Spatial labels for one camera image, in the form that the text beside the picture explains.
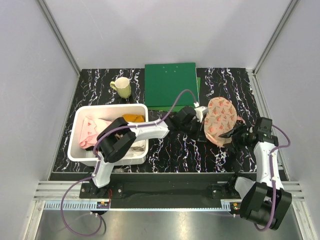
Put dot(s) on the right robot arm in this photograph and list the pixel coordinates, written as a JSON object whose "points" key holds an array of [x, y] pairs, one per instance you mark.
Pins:
{"points": [[264, 201]]}

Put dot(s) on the orange bra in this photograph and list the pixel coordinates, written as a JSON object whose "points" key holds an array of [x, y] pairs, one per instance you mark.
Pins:
{"points": [[134, 118]]}

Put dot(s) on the white bra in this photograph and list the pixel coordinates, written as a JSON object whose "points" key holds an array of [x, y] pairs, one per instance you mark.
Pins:
{"points": [[136, 149]]}

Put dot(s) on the white plastic bin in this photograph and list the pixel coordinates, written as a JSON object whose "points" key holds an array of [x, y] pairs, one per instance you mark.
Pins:
{"points": [[105, 112]]}

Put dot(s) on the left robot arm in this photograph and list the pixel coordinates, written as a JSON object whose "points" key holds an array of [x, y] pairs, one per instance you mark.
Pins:
{"points": [[115, 141]]}

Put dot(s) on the green folder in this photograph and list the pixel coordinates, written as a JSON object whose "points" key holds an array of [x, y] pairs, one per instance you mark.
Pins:
{"points": [[164, 82]]}

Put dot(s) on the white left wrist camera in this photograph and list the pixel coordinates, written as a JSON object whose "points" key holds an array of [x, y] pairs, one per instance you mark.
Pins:
{"points": [[200, 111]]}

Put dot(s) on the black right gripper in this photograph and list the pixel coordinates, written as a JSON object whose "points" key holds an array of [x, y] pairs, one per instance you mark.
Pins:
{"points": [[234, 134]]}

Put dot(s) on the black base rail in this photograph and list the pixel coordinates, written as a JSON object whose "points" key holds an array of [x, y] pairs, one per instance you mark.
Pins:
{"points": [[162, 190]]}

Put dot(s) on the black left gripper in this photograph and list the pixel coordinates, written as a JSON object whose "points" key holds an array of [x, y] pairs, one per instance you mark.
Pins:
{"points": [[200, 134]]}

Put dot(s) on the pale green mug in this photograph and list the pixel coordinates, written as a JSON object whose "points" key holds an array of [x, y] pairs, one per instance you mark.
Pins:
{"points": [[122, 86]]}

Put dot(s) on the light pink floral garment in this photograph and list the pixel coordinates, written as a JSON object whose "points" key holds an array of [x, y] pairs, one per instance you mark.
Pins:
{"points": [[91, 128]]}

